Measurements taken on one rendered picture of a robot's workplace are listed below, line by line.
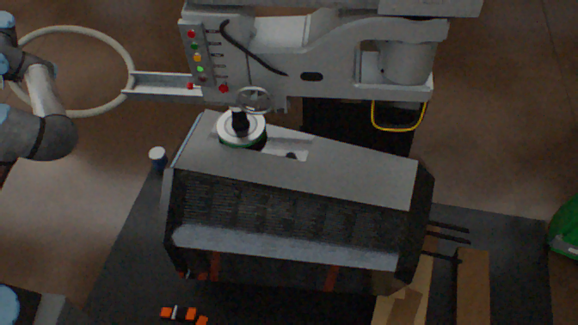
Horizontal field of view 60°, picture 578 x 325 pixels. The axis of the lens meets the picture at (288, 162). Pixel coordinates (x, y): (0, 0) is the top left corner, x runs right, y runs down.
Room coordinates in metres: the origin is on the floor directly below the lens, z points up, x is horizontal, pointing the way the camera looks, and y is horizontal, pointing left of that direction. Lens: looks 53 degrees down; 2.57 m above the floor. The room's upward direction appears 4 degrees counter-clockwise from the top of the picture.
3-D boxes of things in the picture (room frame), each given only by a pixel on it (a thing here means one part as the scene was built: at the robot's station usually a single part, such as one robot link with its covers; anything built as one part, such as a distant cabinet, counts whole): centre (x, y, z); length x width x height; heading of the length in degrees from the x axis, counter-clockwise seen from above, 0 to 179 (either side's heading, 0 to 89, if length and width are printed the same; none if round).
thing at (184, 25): (1.37, 0.28, 1.41); 0.08 x 0.03 x 0.28; 80
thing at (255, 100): (1.33, 0.10, 1.24); 0.15 x 0.10 x 0.15; 80
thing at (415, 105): (2.01, -0.46, 0.37); 0.66 x 0.66 x 0.74; 73
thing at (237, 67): (1.46, 0.12, 1.36); 0.36 x 0.22 x 0.45; 80
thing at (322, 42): (1.39, -0.19, 1.35); 0.74 x 0.23 x 0.49; 80
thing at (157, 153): (1.98, 0.82, 0.08); 0.10 x 0.10 x 0.13
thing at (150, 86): (1.49, 0.30, 1.13); 0.69 x 0.19 x 0.05; 80
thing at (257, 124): (1.47, 0.19, 0.91); 0.21 x 0.21 x 0.01
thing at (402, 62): (1.36, -0.45, 1.39); 0.19 x 0.19 x 0.20
